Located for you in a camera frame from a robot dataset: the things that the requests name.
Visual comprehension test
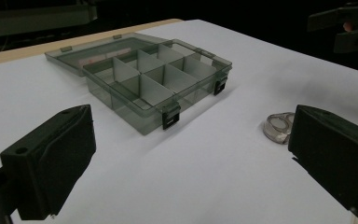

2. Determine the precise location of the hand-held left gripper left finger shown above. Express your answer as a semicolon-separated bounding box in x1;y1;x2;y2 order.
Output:
0;104;97;221

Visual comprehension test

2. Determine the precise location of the grey background equipment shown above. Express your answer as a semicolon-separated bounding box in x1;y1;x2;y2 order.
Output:
0;4;99;39

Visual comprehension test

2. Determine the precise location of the small clear tape roll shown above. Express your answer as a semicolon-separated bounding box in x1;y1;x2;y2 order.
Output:
263;111;296;145

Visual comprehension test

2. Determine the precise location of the transparent grey compartment box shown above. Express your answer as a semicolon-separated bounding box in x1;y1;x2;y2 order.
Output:
44;32;233;136

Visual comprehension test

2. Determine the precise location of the white table sheet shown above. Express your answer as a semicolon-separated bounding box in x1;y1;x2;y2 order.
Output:
0;19;358;224

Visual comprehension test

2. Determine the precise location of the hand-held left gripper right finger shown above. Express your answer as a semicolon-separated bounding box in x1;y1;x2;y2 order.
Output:
287;105;358;218

